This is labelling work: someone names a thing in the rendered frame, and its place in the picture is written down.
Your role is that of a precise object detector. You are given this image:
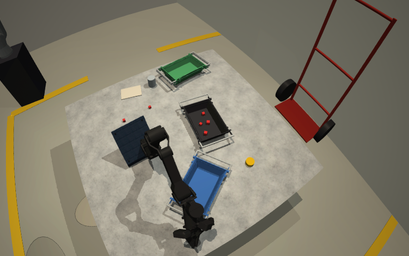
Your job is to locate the yellow short cylinder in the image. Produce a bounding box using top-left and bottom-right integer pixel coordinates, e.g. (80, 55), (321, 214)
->
(245, 157), (255, 167)

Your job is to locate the beige flat rectangular board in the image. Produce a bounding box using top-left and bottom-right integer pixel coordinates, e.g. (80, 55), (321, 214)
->
(121, 85), (142, 100)

